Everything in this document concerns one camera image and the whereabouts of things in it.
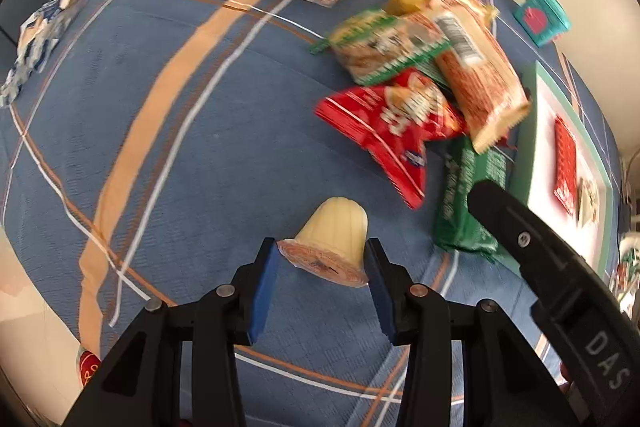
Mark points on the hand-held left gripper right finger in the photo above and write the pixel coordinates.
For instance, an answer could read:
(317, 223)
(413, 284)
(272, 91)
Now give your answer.
(381, 297)

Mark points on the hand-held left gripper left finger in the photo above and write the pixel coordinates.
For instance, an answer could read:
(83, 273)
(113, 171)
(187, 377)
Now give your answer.
(264, 292)

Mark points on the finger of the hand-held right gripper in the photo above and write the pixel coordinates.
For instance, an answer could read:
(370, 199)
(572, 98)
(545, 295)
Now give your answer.
(550, 267)

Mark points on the pale yellow jelly cup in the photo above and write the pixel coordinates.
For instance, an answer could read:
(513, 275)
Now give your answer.
(335, 232)

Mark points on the white tray with green rim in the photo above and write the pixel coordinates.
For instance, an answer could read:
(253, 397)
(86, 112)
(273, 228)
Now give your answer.
(542, 167)

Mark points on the dark green snack packet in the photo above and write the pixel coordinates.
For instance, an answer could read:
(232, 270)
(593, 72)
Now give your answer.
(457, 212)

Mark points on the red cartoon snack packet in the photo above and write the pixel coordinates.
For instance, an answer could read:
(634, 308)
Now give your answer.
(395, 117)

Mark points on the long orange cream snack packet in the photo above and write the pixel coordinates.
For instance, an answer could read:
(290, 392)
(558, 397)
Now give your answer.
(475, 72)

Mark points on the cream packet with green edges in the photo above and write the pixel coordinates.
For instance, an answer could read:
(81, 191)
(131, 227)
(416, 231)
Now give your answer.
(370, 44)

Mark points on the small cream snack packet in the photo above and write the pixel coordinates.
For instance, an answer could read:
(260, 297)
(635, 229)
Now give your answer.
(588, 202)

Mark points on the red patterned snack packet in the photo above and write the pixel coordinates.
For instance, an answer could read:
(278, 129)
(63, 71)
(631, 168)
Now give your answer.
(566, 167)

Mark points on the blue plaid tablecloth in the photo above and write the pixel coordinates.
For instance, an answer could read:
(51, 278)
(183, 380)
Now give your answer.
(175, 132)

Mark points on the red white printed object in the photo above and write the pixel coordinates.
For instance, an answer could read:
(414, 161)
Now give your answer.
(87, 369)

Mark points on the teal toy house box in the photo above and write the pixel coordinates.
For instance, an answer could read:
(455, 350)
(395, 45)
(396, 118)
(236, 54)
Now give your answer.
(541, 16)

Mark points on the blue white patterned packet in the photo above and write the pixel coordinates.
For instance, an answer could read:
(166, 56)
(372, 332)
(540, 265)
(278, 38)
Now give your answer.
(37, 42)

